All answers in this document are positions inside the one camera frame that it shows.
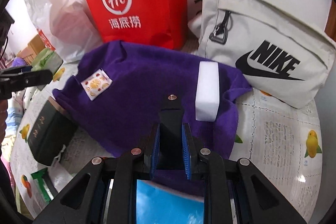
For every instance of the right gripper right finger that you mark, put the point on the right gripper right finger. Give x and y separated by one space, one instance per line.
235 191

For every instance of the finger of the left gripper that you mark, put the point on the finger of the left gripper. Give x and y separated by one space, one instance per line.
18 78

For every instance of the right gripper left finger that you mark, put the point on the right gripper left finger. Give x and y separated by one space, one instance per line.
105 190

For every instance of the blue tissue pack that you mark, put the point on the blue tissue pack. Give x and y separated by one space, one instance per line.
157 204

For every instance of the dark green box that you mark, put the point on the dark green box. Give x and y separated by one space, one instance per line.
52 131

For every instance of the small fruit print packet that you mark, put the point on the small fruit print packet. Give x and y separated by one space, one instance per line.
96 84

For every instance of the white foam sponge block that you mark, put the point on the white foam sponge block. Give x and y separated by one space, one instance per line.
207 98

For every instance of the white plastic bag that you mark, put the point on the white plastic bag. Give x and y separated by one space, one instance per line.
64 27

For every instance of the purple towel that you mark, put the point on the purple towel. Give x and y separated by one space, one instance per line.
143 77

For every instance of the grey Nike bag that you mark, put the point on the grey Nike bag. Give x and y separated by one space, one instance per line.
276 52

